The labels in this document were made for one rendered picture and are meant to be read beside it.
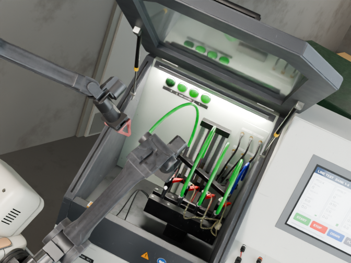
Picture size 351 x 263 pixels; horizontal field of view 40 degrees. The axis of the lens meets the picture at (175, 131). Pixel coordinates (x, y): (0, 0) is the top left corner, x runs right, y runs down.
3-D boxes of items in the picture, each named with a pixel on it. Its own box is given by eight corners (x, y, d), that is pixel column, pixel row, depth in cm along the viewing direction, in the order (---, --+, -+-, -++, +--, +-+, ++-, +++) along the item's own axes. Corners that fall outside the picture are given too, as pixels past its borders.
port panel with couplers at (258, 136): (215, 176, 228) (242, 122, 214) (217, 172, 231) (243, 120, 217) (240, 188, 227) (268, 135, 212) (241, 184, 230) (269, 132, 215)
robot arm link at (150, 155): (133, 139, 116) (163, 168, 115) (154, 127, 128) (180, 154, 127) (36, 246, 132) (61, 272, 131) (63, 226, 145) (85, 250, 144)
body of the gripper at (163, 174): (182, 162, 181) (179, 155, 174) (165, 183, 178) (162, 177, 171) (168, 153, 183) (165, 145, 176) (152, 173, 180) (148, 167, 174)
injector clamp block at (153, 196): (138, 222, 215) (148, 196, 208) (145, 210, 224) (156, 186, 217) (206, 256, 212) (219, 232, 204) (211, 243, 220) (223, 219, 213)
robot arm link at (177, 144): (151, 149, 163) (168, 167, 162) (175, 126, 165) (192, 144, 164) (150, 154, 174) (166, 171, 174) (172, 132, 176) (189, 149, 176)
